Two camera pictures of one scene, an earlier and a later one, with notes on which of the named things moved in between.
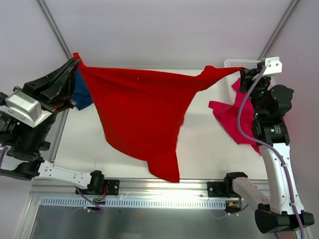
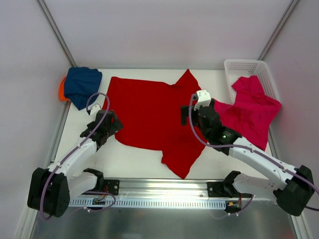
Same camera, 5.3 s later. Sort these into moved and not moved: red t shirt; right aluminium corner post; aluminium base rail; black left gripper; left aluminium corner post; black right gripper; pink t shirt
Moved: black left gripper; red t shirt; black right gripper
Not moved: aluminium base rail; left aluminium corner post; pink t shirt; right aluminium corner post
